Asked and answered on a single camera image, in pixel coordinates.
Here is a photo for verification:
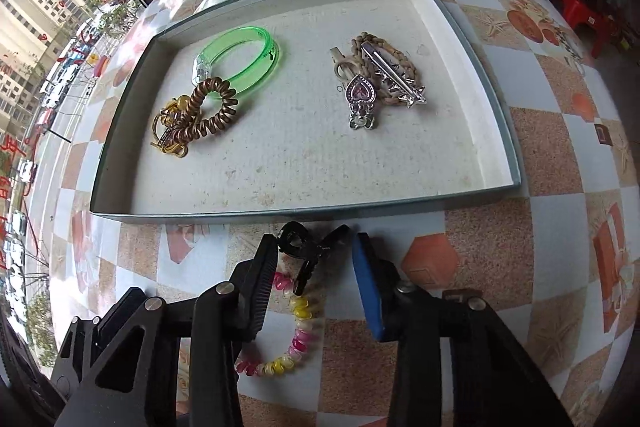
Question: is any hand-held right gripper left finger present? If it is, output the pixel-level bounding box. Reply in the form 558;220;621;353
52;234;279;427

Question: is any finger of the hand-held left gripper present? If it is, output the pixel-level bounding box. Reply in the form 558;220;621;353
50;287;147;408

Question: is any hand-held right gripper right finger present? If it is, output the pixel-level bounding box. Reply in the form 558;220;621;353
351;232;576;427

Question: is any pink yellow spiral hair tie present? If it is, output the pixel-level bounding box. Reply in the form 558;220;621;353
234;271;316;378

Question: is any black claw hair clip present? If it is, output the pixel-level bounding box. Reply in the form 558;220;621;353
277;222;351;298

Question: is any grey shallow tray box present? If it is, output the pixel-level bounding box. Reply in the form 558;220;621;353
90;0;523;224

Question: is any brown spiral hair tie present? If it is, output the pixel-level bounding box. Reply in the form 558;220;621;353
172;77;238;144

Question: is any sunflower charm with gold rings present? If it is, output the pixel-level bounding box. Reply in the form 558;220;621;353
152;94;201;158

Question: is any silver star hair clip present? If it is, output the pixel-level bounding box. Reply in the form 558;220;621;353
361;41;428;108

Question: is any brown braided rope bracelet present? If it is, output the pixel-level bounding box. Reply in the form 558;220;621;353
345;32;426;106

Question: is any green translucent bangle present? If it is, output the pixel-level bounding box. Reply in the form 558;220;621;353
192;28;281;101

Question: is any checkered patterned tablecloth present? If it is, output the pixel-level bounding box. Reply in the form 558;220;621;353
25;0;640;427

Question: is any beige hair clip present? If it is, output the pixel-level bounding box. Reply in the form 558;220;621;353
330;47;358;80

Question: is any red plastic stool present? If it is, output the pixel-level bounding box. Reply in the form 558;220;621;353
555;0;618;58

